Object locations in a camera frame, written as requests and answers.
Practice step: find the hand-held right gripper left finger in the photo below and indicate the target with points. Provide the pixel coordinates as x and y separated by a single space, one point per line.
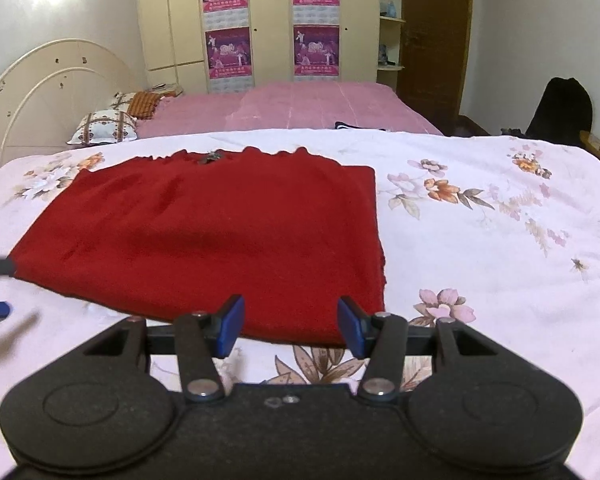
230 327

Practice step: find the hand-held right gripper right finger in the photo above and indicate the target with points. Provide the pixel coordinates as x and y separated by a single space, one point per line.
352 327

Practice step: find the red knitted sweater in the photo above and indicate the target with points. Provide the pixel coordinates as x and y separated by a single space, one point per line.
205 240

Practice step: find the white floral bed cover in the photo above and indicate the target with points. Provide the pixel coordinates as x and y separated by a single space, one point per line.
480 260

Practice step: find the white patterned pillow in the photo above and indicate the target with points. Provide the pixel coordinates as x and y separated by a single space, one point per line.
102 127

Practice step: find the cream rounded headboard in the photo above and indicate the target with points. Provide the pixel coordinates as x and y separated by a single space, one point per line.
45 90

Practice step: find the dark folded garment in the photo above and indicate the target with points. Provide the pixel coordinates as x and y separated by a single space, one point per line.
360 126

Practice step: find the orange striped pillow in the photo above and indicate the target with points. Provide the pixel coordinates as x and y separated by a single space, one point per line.
140 104

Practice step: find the pink bedsheet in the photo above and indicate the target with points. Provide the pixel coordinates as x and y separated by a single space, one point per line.
305 105

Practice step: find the cream corner shelf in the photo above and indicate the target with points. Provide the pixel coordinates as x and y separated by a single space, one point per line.
391 45

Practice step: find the brown wooden door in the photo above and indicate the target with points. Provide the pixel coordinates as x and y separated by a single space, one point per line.
432 45

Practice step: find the cream wardrobe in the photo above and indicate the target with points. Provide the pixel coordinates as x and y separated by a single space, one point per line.
270 35

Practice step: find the blue shelf figurine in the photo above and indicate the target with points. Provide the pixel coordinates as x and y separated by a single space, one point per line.
389 9

